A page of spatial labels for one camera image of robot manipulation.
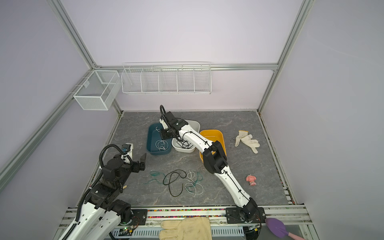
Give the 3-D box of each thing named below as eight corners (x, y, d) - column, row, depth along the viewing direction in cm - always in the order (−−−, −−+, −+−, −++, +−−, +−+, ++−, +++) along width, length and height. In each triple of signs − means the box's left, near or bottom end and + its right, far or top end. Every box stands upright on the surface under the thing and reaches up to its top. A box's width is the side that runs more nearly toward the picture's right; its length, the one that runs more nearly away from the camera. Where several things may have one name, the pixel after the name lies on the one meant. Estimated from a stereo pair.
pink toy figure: (247, 185, 85) (248, 184, 83) (245, 176, 89) (246, 174, 87) (256, 185, 85) (257, 184, 83) (254, 176, 89) (255, 174, 87)
